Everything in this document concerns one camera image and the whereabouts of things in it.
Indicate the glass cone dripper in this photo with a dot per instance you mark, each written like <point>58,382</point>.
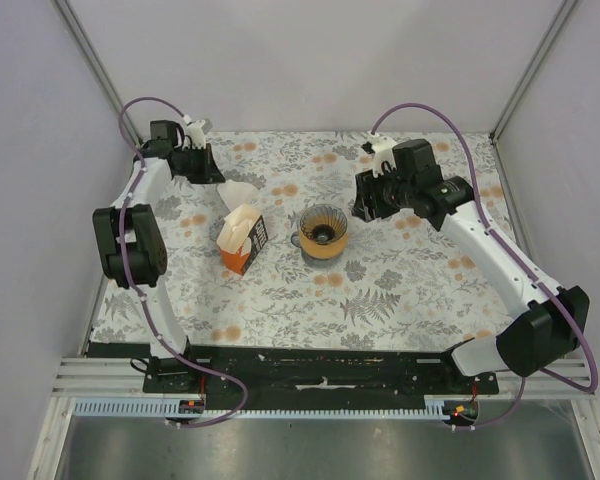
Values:
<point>326,212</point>

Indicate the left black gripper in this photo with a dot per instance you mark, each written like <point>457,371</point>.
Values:
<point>210,173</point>

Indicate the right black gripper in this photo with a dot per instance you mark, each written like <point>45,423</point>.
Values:
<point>367,186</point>

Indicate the wooden dripper ring holder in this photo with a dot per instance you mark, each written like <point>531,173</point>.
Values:
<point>323,240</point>

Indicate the orange coffee filter box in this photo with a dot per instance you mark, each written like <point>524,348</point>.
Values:
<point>242,260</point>

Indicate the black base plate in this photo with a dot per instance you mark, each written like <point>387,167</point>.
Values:
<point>324,380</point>

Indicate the stack of paper filters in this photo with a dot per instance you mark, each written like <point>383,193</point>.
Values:
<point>237,226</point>

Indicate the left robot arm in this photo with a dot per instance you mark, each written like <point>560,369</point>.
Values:
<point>131,248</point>

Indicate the floral table mat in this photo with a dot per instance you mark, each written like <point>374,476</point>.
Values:
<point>399,285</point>

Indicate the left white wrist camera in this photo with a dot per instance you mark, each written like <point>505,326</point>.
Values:
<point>196,131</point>

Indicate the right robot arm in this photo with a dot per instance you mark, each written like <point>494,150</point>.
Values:
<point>547,319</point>

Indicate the aluminium frame rail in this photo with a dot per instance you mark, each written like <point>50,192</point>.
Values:
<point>93,377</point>

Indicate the glass coffee server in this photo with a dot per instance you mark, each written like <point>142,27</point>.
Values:
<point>317,255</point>

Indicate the single white paper filter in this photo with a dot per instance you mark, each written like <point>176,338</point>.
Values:
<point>235,194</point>

